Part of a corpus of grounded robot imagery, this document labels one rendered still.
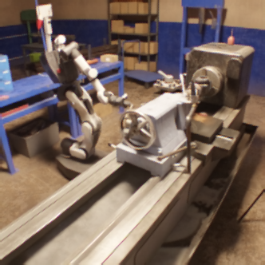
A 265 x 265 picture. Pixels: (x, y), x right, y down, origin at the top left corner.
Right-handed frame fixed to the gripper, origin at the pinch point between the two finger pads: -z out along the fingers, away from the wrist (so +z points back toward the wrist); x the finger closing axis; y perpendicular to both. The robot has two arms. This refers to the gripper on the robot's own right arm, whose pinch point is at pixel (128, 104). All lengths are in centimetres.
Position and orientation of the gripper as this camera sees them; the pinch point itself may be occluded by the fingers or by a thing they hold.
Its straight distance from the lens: 214.4
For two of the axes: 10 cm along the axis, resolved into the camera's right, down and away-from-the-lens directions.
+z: -8.2, -2.6, 5.1
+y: -4.4, 8.6, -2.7
